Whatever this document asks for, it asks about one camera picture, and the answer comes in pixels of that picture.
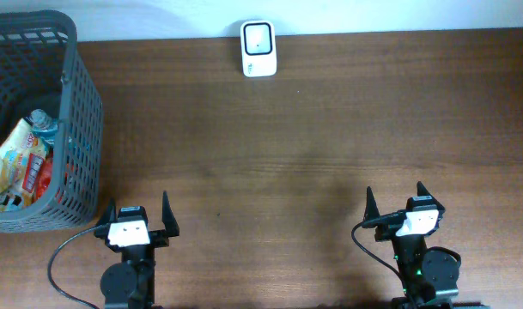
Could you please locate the blue Listerine mouthwash bottle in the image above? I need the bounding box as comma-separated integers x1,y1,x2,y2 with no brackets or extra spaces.
29,109,58,147

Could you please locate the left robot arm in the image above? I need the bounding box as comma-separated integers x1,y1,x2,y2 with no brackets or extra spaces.
94,192,179,309

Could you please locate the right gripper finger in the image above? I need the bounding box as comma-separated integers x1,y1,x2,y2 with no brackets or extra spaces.
416,181,435,201
363,186,380,221

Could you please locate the white barcode scanner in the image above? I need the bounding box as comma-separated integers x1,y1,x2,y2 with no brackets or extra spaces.
240,20,277,78

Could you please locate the grey plastic mesh basket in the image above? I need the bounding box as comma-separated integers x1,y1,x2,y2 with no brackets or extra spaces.
0,10,103,233

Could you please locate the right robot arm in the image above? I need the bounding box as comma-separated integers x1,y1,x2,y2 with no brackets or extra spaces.
351,182,485,309

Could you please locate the yellow wet wipes pack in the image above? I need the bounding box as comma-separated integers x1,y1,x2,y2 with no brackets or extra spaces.
0,119,47,212

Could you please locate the red Hacks candy bag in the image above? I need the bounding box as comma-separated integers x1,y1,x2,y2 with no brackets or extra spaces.
33,157,53,202

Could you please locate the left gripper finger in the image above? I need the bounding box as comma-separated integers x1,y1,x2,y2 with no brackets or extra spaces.
96,198,117,227
161,191,179,238

